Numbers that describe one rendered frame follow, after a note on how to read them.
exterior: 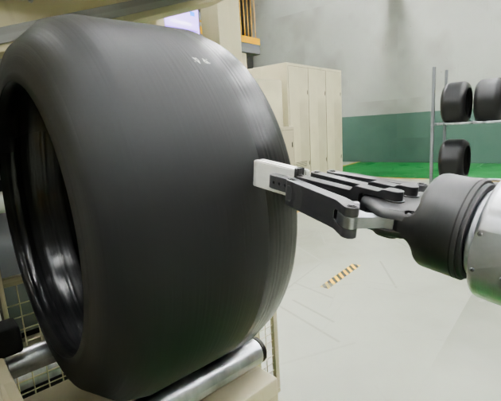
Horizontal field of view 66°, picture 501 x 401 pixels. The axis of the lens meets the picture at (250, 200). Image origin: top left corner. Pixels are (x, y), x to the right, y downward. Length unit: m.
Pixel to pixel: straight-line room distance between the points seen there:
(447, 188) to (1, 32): 0.85
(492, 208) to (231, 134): 0.28
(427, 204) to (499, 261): 0.06
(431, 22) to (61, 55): 11.83
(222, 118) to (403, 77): 11.75
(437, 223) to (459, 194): 0.02
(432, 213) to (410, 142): 11.78
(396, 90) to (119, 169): 11.90
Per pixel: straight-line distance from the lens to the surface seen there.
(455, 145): 6.06
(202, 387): 0.65
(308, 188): 0.34
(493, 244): 0.28
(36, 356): 0.83
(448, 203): 0.30
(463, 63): 11.80
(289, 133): 5.74
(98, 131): 0.41
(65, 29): 0.52
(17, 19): 0.97
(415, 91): 12.04
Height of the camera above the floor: 1.29
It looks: 11 degrees down
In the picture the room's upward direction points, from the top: 3 degrees counter-clockwise
